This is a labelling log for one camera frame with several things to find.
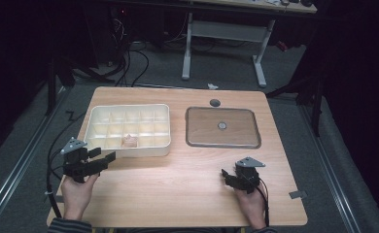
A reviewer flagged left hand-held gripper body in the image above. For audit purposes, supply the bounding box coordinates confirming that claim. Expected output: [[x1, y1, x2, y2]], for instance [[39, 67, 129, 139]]
[[59, 136, 96, 184]]

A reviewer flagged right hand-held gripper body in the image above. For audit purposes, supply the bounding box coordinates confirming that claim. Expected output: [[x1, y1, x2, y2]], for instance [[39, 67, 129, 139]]
[[233, 156, 266, 195]]

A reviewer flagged pale pink sock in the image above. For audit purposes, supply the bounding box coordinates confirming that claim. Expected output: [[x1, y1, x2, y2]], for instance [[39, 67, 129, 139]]
[[121, 133, 140, 150]]

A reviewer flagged cream divided storage box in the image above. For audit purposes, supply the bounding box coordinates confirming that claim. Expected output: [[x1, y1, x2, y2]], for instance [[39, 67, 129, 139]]
[[82, 103, 172, 160]]

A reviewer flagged person's right hand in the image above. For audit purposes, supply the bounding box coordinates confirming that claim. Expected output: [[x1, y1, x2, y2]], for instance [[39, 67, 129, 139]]
[[233, 183, 269, 231]]

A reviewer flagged person's left hand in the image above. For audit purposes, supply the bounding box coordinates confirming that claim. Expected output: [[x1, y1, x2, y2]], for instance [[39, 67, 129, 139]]
[[59, 172, 100, 221]]

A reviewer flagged clear lid with round knob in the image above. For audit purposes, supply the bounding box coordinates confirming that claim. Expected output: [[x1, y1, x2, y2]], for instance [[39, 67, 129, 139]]
[[185, 106, 262, 150]]

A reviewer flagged black metal stand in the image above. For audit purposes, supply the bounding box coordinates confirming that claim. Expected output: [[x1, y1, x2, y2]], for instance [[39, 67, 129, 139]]
[[264, 72, 327, 138], [44, 52, 116, 117]]

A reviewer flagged small red object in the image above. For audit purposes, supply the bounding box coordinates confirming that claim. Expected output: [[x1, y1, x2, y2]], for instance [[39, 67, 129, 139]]
[[275, 40, 290, 53]]

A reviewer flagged white-framed wooden desk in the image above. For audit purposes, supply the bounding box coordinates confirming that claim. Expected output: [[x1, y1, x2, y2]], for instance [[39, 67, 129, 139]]
[[180, 0, 319, 88]]

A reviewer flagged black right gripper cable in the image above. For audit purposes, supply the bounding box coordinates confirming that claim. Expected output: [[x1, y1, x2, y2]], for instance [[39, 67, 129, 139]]
[[256, 177, 271, 227]]

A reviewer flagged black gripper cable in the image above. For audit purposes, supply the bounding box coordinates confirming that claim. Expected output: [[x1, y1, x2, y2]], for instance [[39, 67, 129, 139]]
[[256, 177, 271, 227], [45, 149, 69, 219]]

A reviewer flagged black floor cable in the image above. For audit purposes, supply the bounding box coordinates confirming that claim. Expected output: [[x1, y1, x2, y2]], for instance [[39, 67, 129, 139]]
[[47, 110, 87, 153]]

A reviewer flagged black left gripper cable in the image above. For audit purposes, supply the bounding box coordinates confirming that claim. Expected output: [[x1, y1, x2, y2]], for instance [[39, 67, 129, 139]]
[[45, 149, 69, 219]]

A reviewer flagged metal floor rail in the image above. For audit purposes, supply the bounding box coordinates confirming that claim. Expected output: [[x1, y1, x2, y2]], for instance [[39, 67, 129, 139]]
[[297, 104, 362, 233], [0, 86, 73, 225]]

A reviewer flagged bundle of black cables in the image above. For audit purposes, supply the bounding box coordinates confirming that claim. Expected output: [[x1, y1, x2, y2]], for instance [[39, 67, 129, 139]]
[[105, 9, 151, 88]]

